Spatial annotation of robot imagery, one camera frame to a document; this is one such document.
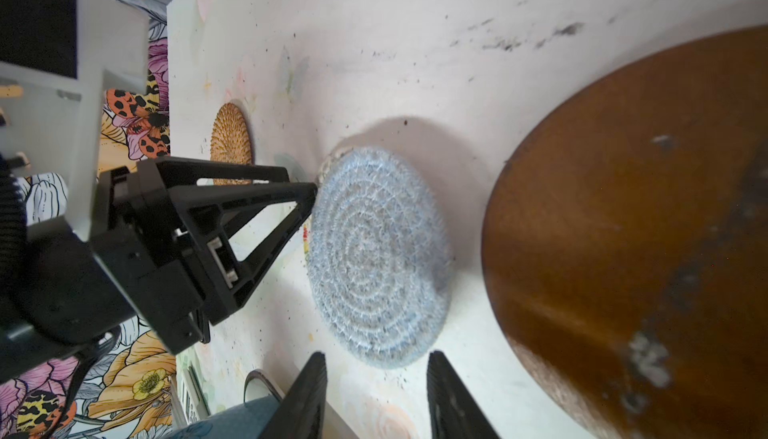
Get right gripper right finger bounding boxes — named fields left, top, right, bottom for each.
left=427, top=350, right=499, bottom=439

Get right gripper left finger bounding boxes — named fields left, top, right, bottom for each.
left=259, top=351, right=327, bottom=439

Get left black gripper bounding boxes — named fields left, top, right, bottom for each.
left=1, top=156, right=318, bottom=380

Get woven straw round coaster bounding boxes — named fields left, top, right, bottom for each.
left=210, top=102, right=254, bottom=165

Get beige woven round coaster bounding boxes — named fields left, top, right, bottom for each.
left=316, top=146, right=354, bottom=185

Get blue grey woven coaster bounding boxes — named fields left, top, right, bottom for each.
left=307, top=147, right=455, bottom=369

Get glossy brown round coaster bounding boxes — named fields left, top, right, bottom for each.
left=481, top=26, right=767, bottom=438

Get blue floral mug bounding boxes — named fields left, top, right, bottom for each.
left=165, top=396, right=279, bottom=439

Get white calculator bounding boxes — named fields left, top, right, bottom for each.
left=177, top=366, right=211, bottom=424

